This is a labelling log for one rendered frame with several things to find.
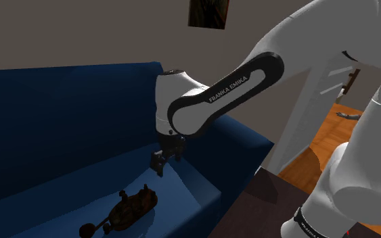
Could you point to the brown telegraph key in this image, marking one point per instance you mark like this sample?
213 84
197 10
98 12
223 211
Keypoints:
127 209

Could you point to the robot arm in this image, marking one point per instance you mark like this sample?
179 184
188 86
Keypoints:
312 39

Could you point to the dark wall picture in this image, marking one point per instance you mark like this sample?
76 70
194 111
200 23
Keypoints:
208 13

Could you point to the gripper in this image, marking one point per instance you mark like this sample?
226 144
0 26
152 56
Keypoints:
169 141

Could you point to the blue sofa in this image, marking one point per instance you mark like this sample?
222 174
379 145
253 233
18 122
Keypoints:
61 131

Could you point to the white door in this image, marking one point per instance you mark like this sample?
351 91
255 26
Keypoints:
312 108

